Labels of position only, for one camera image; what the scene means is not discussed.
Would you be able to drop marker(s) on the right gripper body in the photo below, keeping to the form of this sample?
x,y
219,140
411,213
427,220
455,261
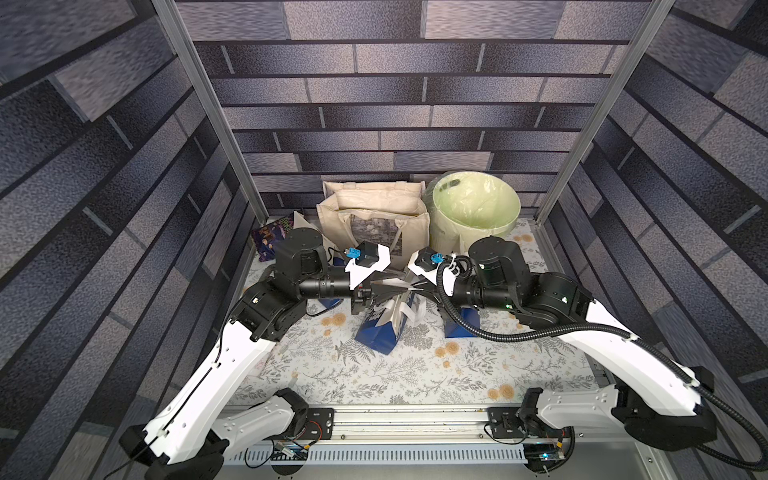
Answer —
x,y
432,288

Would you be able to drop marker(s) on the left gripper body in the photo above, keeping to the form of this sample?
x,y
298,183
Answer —
x,y
356,295

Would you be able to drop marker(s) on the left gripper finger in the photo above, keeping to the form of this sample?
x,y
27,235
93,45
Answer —
x,y
382,280
382,295

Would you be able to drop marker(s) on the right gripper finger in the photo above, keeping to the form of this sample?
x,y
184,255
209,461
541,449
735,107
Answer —
x,y
418,297
415,282

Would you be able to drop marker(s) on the blue white bag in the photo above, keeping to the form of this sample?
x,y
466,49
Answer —
x,y
460,322
318,265
383,326

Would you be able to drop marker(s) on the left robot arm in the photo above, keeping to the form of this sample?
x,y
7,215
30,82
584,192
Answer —
x,y
190,438

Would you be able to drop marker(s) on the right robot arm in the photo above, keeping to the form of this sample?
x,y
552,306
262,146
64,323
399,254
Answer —
x,y
491,292

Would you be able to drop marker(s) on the floral table mat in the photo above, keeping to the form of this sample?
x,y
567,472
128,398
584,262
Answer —
x,y
320,359

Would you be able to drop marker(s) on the beige canvas tote bag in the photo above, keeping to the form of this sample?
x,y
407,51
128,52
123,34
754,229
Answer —
x,y
391,214

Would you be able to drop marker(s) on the green lined trash bin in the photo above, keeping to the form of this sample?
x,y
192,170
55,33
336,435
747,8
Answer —
x,y
466,206

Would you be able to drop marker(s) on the purple snack packet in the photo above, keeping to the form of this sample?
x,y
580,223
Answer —
x,y
267,237

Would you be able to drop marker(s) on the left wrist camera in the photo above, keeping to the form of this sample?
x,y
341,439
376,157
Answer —
x,y
364,260

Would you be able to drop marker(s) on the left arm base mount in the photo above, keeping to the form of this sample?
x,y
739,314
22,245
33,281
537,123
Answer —
x,y
315,425

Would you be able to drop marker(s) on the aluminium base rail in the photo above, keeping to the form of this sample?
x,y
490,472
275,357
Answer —
x,y
421,435

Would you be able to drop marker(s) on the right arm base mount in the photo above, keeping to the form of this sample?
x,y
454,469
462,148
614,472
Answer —
x,y
504,423

